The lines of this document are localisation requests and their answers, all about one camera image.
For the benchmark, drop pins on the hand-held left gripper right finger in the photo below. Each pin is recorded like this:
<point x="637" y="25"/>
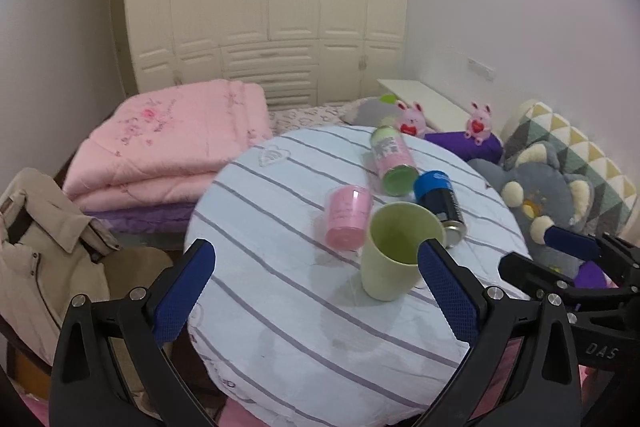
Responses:
<point x="447" y="294"/>

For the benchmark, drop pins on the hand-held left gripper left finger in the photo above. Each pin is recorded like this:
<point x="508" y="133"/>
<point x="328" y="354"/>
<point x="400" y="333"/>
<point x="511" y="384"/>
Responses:
<point x="181" y="294"/>

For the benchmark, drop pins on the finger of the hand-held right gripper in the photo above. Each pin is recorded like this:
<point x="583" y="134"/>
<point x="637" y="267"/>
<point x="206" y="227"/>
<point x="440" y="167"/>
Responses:
<point x="525" y="269"/>
<point x="572" y="243"/>

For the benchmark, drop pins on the pink translucent cup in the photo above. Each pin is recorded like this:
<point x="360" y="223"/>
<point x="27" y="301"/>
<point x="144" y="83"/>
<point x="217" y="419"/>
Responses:
<point x="347" y="217"/>

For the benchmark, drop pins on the light green cup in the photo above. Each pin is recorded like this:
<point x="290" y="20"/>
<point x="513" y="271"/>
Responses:
<point x="395" y="257"/>

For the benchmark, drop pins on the grey plush toy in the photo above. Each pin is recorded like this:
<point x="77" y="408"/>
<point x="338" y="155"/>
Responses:
<point x="542" y="192"/>

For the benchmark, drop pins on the triangle patterned cushion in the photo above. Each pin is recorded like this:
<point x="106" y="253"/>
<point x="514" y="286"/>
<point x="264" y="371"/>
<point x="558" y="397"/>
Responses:
<point x="595" y="162"/>

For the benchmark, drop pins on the purple bed sheet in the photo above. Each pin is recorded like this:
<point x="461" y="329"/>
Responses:
<point x="135" y="216"/>

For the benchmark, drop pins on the blue can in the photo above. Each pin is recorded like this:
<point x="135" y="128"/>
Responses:
<point x="440" y="202"/>

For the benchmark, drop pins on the striped white tablecloth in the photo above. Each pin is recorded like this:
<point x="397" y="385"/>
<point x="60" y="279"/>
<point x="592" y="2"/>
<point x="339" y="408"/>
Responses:
<point x="280" y="257"/>

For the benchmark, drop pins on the purple pillow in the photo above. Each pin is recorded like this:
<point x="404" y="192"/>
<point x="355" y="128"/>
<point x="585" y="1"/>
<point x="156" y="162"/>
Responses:
<point x="467" y="146"/>

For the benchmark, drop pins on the beige jacket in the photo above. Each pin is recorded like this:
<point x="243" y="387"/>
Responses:
<point x="50" y="247"/>

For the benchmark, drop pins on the pink and green tumbler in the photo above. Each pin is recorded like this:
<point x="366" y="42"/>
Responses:
<point x="392" y="157"/>

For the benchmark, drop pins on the pink bunny plush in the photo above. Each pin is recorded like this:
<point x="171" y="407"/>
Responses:
<point x="412" y="119"/>
<point x="479" y="122"/>

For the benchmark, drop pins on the folded pink quilt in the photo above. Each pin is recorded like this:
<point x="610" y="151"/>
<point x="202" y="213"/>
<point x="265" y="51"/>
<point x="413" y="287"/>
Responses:
<point x="165" y="137"/>

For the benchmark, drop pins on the white shelf board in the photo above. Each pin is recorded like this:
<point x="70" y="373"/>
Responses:
<point x="425" y="99"/>

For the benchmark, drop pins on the grey plush cushion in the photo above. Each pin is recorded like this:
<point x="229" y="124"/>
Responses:
<point x="367" y="109"/>

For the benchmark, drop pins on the heart print bed sheet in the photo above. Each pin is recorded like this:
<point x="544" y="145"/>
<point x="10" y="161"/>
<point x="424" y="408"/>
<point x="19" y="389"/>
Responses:
<point x="310" y="116"/>

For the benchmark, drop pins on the white wall socket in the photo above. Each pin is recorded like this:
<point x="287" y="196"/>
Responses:
<point x="481" y="68"/>

